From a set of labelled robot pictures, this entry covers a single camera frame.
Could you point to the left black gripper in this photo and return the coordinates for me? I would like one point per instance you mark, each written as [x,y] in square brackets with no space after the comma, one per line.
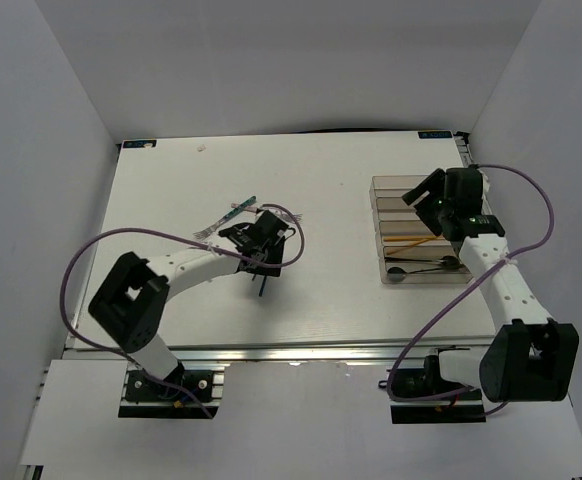
[276,251]

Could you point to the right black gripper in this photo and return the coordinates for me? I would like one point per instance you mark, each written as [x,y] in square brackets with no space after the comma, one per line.
[432,184]

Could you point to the purple chopstick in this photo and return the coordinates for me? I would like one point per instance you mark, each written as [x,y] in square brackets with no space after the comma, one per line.
[257,277]
[263,285]

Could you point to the black spoon short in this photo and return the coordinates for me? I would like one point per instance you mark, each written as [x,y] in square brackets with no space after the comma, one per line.
[398,275]

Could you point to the black spoon long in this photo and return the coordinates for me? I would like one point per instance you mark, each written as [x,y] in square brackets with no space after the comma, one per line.
[444,263]

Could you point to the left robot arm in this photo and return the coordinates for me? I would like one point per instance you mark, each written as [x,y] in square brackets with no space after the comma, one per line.
[130,302]

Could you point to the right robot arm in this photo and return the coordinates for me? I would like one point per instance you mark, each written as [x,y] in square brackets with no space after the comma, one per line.
[531,356]

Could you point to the right blue corner label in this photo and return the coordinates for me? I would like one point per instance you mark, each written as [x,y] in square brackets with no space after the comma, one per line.
[435,134]

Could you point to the blue corner label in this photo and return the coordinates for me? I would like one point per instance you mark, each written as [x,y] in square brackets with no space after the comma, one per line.
[139,144]
[435,134]

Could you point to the clear plastic organizer tray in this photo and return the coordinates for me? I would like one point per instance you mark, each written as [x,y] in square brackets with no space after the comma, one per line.
[393,217]

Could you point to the left blue corner label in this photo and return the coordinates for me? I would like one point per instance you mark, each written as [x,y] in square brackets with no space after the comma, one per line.
[139,144]

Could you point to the pink handled fork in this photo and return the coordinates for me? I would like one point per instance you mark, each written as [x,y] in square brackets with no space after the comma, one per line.
[255,209]

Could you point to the green handled fork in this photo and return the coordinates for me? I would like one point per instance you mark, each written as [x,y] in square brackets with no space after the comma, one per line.
[236,209]

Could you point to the aluminium table rail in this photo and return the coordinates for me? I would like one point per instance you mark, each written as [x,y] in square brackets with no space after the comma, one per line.
[296,352]

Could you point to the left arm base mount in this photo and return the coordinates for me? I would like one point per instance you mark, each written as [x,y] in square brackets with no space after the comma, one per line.
[191,394]

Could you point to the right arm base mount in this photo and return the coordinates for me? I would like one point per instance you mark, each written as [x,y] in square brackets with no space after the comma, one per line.
[410,383]

